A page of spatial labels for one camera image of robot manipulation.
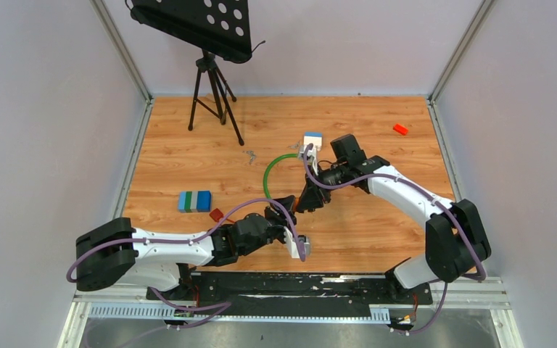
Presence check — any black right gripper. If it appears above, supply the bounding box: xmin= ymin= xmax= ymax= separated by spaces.
xmin=297 ymin=163 xmax=348 ymax=211

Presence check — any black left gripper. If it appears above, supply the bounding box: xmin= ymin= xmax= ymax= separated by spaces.
xmin=240 ymin=196 xmax=297 ymax=257

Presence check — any green cable lock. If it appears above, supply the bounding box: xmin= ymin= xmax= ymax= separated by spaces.
xmin=263 ymin=152 xmax=300 ymax=201

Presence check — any red cable lock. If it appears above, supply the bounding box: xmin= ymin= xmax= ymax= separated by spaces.
xmin=209 ymin=208 xmax=234 ymax=223

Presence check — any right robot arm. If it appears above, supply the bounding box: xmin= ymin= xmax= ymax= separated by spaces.
xmin=295 ymin=134 xmax=492 ymax=303

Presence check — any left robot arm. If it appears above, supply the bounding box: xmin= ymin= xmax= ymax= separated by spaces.
xmin=66 ymin=196 xmax=310 ymax=299

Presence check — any white and blue toy brick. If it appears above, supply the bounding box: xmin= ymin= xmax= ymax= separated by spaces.
xmin=303 ymin=131 xmax=323 ymax=151

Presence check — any blue green striped block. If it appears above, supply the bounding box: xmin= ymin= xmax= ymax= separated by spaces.
xmin=178 ymin=191 xmax=212 ymax=213

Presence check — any small red brick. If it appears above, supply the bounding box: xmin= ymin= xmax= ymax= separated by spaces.
xmin=392 ymin=123 xmax=409 ymax=136

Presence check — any black tripod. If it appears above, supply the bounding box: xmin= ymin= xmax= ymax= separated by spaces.
xmin=187 ymin=50 xmax=244 ymax=146

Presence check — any black perforated stand tray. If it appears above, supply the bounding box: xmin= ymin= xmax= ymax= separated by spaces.
xmin=128 ymin=0 xmax=255 ymax=64

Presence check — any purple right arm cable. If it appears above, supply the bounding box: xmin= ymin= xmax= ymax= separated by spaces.
xmin=302 ymin=156 xmax=487 ymax=336

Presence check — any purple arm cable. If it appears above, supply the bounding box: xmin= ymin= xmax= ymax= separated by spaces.
xmin=66 ymin=197 xmax=308 ymax=332
xmin=302 ymin=156 xmax=487 ymax=336

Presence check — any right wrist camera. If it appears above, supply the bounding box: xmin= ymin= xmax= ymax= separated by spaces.
xmin=297 ymin=144 xmax=319 ymax=176

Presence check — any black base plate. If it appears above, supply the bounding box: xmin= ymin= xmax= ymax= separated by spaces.
xmin=160 ymin=271 xmax=433 ymax=317

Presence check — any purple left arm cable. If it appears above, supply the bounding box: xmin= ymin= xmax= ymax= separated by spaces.
xmin=66 ymin=197 xmax=308 ymax=332

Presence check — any white slotted cable duct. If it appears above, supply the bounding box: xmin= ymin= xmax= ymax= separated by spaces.
xmin=88 ymin=303 xmax=391 ymax=324

